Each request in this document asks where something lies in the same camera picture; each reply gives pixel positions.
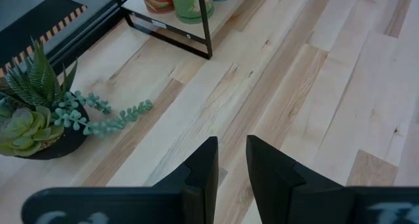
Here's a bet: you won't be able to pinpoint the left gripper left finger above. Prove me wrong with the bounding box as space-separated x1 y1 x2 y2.
21 136 219 224

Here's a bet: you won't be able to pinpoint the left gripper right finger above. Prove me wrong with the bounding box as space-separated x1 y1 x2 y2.
246 134 419 224

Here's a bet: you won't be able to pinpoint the succulents in black pot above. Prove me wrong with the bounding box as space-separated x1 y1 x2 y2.
0 37 155 161

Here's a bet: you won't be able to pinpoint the black hazard-striped floor mat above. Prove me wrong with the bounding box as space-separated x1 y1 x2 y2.
0 0 88 78

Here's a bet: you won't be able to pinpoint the green pears can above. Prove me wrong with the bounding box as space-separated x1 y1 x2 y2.
169 0 215 25

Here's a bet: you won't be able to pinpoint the black frame wooden shelf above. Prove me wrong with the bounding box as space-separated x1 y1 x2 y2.
109 0 256 60

